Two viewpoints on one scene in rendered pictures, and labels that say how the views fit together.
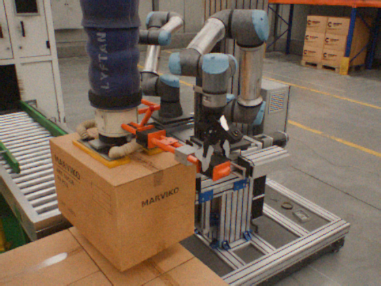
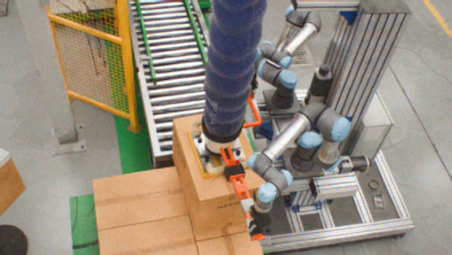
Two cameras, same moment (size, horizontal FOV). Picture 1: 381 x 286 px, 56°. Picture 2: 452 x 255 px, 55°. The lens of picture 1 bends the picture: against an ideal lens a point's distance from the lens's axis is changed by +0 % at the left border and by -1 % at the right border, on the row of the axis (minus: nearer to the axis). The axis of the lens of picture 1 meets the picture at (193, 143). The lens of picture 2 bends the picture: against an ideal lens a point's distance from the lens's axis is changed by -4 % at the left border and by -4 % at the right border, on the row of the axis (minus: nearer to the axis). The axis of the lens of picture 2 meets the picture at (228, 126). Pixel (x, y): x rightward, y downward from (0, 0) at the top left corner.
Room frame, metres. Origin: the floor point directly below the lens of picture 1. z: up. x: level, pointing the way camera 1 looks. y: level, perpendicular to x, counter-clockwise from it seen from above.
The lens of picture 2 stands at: (0.00, -0.20, 3.21)
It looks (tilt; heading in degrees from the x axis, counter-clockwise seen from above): 50 degrees down; 18
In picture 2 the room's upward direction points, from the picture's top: 8 degrees clockwise
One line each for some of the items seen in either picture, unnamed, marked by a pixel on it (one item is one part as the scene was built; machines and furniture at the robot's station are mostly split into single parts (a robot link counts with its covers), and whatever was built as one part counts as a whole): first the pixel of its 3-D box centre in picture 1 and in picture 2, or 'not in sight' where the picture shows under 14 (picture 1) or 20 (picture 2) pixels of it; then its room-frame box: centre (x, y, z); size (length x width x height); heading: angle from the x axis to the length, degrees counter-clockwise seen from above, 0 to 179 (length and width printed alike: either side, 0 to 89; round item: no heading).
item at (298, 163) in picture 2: not in sight; (303, 156); (1.69, -0.13, 1.09); 0.15 x 0.15 x 0.10
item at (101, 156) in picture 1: (99, 147); (202, 151); (1.44, 0.41, 1.10); 0.34 x 0.10 x 0.05; 42
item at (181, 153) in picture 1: (187, 154); (248, 206); (1.17, 0.02, 1.19); 0.07 x 0.07 x 0.04; 42
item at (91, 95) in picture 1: (116, 94); (223, 123); (1.51, 0.33, 1.32); 0.23 x 0.23 x 0.04
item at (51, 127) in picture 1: (50, 122); (194, 16); (3.16, 1.32, 0.60); 1.60 x 0.10 x 0.09; 39
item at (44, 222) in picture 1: (95, 204); (202, 149); (1.81, 0.56, 0.58); 0.70 x 0.03 x 0.06; 129
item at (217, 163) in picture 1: (213, 167); (256, 229); (1.06, -0.07, 1.20); 0.08 x 0.07 x 0.05; 42
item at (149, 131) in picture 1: (150, 136); (234, 172); (1.32, 0.17, 1.20); 0.10 x 0.08 x 0.06; 132
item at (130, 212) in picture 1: (121, 186); (215, 169); (1.50, 0.34, 0.87); 0.60 x 0.40 x 0.40; 43
